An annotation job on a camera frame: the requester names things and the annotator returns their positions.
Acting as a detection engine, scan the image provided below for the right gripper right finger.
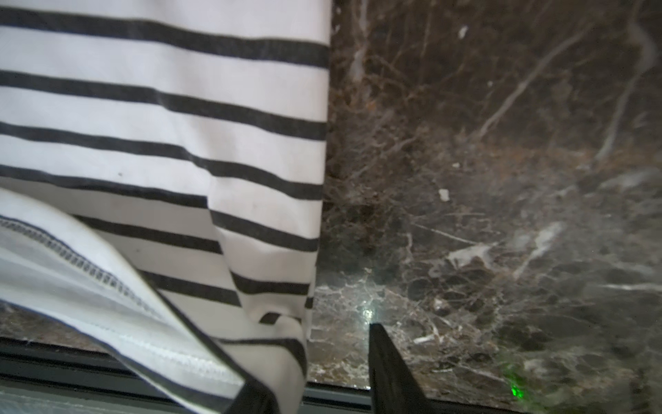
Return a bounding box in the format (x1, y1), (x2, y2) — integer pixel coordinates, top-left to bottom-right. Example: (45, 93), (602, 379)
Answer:
(368, 324), (432, 414)

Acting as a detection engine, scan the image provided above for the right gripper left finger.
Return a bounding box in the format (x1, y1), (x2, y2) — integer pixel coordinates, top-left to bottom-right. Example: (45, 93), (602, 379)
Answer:
(224, 381), (280, 414)

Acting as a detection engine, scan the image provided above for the black white striped tank top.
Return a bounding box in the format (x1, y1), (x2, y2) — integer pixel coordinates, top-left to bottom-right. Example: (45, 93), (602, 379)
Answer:
(1, 1), (332, 413)

